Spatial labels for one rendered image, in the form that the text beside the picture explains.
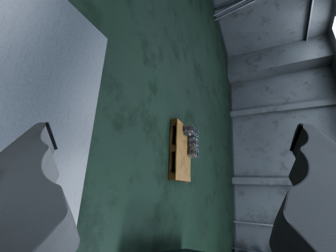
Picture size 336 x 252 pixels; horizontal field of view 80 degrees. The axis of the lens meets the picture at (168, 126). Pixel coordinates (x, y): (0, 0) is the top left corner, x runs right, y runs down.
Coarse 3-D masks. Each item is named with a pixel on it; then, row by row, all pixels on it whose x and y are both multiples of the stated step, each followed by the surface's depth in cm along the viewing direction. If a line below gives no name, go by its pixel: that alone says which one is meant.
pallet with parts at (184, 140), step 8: (176, 120) 374; (176, 128) 369; (184, 128) 393; (192, 128) 402; (176, 136) 364; (184, 136) 399; (192, 136) 415; (176, 144) 360; (184, 144) 395; (192, 144) 406; (176, 152) 356; (184, 152) 391; (192, 152) 400; (176, 160) 353; (184, 160) 387; (176, 168) 349; (184, 168) 383; (168, 176) 349; (176, 176) 346; (184, 176) 379
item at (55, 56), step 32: (0, 0) 66; (32, 0) 76; (64, 0) 89; (0, 32) 65; (32, 32) 74; (64, 32) 87; (96, 32) 105; (0, 64) 64; (32, 64) 73; (64, 64) 85; (96, 64) 102; (0, 96) 63; (32, 96) 72; (64, 96) 84; (96, 96) 100; (0, 128) 62; (64, 128) 82; (64, 160) 81; (64, 192) 80
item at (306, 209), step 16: (304, 128) 10; (304, 144) 8; (320, 144) 8; (304, 160) 8; (320, 160) 8; (288, 176) 9; (304, 176) 7; (320, 176) 7; (288, 192) 6; (304, 192) 6; (320, 192) 6; (288, 208) 6; (304, 208) 6; (320, 208) 6; (288, 224) 5; (304, 224) 5; (320, 224) 5; (272, 240) 6; (288, 240) 6; (304, 240) 5; (320, 240) 5
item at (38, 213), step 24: (24, 144) 8; (48, 144) 10; (0, 168) 7; (24, 168) 7; (48, 168) 8; (0, 192) 6; (24, 192) 6; (48, 192) 6; (0, 216) 6; (24, 216) 6; (48, 216) 6; (72, 216) 7; (0, 240) 5; (24, 240) 5; (48, 240) 5; (72, 240) 6
